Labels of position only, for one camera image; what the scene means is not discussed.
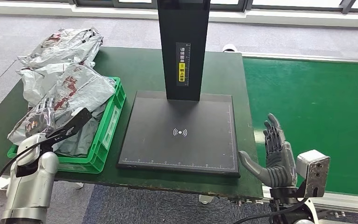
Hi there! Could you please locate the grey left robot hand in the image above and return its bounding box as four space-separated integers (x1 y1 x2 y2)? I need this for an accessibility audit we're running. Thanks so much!
24 97 57 139

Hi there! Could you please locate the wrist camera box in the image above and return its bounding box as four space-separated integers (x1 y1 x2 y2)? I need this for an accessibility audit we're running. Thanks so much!
296 150 331 198
44 107 92 146

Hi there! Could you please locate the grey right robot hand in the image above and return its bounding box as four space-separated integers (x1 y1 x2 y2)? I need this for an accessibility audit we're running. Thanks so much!
238 113 298 189

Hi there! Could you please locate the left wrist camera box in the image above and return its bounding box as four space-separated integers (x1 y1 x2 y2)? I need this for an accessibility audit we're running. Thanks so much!
44 107 92 146

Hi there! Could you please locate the white parcel black red print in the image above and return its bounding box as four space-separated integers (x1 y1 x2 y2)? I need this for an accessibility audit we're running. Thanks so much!
16 63 75 107

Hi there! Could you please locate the grey parcel dotted red print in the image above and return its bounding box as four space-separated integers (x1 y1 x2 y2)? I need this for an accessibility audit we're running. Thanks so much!
7 103 108 157

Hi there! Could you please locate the black yellow label sticker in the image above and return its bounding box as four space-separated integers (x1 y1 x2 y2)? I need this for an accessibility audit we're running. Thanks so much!
176 42 191 87

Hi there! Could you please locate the green conveyor belt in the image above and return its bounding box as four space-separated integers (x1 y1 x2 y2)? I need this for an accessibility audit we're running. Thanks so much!
242 57 358 197

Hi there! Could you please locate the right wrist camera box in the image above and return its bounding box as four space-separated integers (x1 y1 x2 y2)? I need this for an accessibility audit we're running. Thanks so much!
296 150 331 198

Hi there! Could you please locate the black inbound scanner machine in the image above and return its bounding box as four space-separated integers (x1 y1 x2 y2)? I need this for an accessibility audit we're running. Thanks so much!
117 0 241 178

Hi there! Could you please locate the dark window frame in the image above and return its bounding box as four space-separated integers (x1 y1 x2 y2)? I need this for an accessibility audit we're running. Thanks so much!
74 0 358 14

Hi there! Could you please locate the grey parcel red logo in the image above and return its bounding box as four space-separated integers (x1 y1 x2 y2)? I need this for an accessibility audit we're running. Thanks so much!
41 63 117 121

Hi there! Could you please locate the green plastic crate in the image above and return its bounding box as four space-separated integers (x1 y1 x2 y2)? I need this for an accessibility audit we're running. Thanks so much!
7 77 126 175

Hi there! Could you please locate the aluminium conveyor frame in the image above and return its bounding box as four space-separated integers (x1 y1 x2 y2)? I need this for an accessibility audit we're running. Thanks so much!
241 52 358 216

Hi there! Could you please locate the crumpled grey parcel bag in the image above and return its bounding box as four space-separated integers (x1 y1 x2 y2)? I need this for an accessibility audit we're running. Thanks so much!
17 27 104 69

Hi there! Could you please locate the dark green table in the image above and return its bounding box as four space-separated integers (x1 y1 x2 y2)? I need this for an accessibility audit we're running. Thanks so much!
0 46 263 200

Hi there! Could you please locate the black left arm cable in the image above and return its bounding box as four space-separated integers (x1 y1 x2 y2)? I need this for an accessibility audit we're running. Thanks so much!
0 137 48 224

